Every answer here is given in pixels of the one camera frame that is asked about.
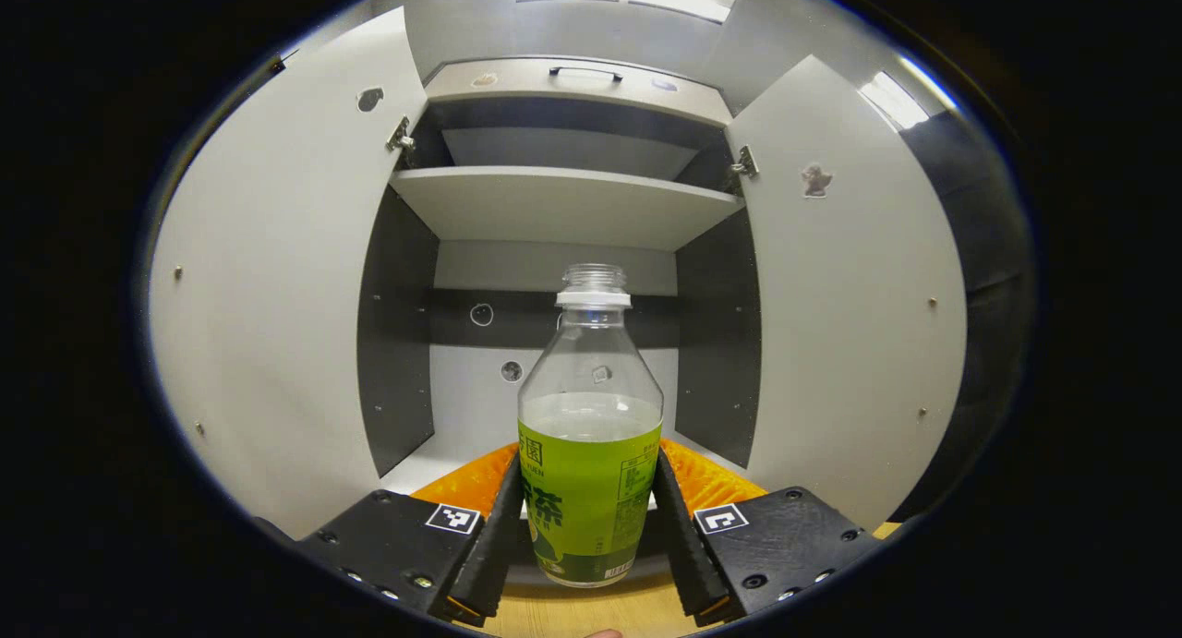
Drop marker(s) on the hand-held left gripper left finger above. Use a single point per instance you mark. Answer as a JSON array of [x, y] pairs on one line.
[[494, 546]]

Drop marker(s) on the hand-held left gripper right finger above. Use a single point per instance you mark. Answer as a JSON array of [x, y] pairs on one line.
[[683, 555]]

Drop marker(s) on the green label bottle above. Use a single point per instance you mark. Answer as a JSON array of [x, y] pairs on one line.
[[591, 490]]

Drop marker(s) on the grey cabinet door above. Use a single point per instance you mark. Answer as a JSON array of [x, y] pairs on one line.
[[850, 343], [277, 296]]

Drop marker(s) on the grey cabinet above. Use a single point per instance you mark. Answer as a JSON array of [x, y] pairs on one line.
[[397, 343]]

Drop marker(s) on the grey cabinet drawer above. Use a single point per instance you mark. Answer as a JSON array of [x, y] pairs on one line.
[[536, 91]]

